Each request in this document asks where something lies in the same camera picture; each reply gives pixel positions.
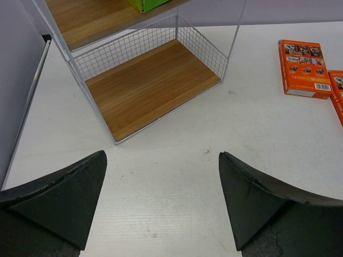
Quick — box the green black Gillette Labs box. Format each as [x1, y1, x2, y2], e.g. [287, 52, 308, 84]
[126, 0, 169, 13]

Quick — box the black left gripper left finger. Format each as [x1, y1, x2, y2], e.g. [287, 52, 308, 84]
[1, 150, 107, 256]

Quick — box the orange Gillette cartridge box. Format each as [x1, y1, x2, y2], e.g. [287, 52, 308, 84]
[278, 40, 333, 100]

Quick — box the orange Gillette Fusion5 box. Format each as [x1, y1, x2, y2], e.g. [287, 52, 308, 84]
[329, 70, 343, 125]

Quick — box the white wire wooden shelf rack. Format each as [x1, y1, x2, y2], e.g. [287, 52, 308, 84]
[31, 1, 230, 144]

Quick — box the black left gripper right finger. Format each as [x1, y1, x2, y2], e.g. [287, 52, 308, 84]
[219, 152, 342, 256]

